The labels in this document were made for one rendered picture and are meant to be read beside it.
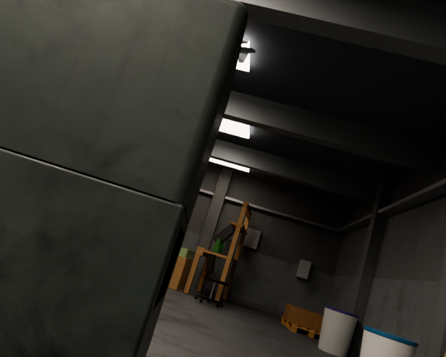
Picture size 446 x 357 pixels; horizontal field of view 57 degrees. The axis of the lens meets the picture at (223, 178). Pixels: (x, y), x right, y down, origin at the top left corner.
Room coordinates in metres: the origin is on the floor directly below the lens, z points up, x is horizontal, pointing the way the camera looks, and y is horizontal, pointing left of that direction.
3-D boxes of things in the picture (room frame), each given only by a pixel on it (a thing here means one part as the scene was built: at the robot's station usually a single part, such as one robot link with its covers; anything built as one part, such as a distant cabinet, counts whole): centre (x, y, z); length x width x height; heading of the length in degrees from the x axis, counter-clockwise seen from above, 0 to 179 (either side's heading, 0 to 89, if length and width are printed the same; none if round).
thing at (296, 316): (8.28, -2.42, 0.20); 1.17 x 0.87 x 0.41; 173
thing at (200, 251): (9.39, -0.15, 1.08); 1.68 x 1.49 x 2.15; 173
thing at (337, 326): (6.59, -2.42, 0.33); 0.56 x 0.54 x 0.66; 174
